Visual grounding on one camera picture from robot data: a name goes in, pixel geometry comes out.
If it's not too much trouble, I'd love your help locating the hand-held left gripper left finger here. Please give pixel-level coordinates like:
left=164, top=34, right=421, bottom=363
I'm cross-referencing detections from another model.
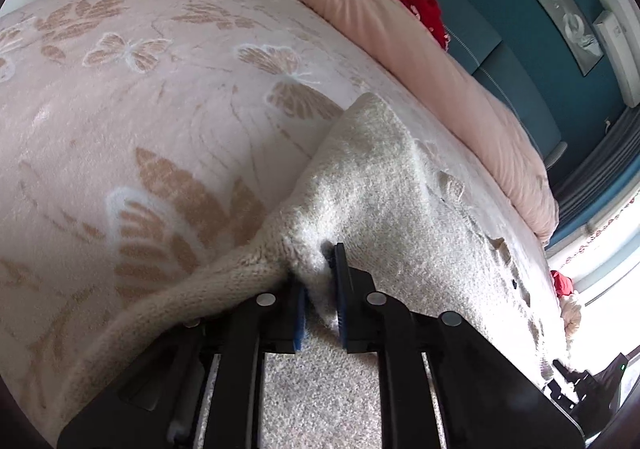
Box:
left=57, top=279, right=309, bottom=449

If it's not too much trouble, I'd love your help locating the pink butterfly print blanket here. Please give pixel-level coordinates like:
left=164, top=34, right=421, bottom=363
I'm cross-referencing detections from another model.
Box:
left=0, top=0, right=436, bottom=445

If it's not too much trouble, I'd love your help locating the red fluffy cloth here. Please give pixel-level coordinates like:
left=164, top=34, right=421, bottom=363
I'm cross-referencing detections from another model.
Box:
left=374, top=0, right=452, bottom=50

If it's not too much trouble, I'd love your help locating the blue padded headboard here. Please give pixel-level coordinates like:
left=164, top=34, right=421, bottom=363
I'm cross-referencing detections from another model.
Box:
left=304, top=0, right=623, bottom=250

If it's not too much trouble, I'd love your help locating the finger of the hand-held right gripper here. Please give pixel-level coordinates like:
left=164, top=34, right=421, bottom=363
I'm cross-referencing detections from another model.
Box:
left=547, top=360, right=594, bottom=406

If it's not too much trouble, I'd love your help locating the small red cloth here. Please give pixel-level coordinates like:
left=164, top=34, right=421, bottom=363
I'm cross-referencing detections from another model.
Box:
left=550, top=270, right=576, bottom=299

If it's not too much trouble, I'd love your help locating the grey curtain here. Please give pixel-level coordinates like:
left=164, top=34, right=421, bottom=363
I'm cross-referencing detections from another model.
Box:
left=549, top=104, right=640, bottom=235

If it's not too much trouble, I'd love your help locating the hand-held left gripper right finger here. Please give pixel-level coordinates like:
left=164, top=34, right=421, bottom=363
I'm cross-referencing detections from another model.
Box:
left=327, top=243, right=587, bottom=449

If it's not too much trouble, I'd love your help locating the white air conditioner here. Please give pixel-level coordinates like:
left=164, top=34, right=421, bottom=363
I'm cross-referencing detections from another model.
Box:
left=594, top=11, right=640, bottom=108

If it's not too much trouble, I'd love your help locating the cream knit sweater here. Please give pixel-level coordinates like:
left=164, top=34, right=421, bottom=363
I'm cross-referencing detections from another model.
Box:
left=50, top=91, right=573, bottom=449

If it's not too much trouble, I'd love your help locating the pink duvet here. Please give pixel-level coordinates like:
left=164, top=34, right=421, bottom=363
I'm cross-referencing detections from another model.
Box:
left=259, top=0, right=561, bottom=246

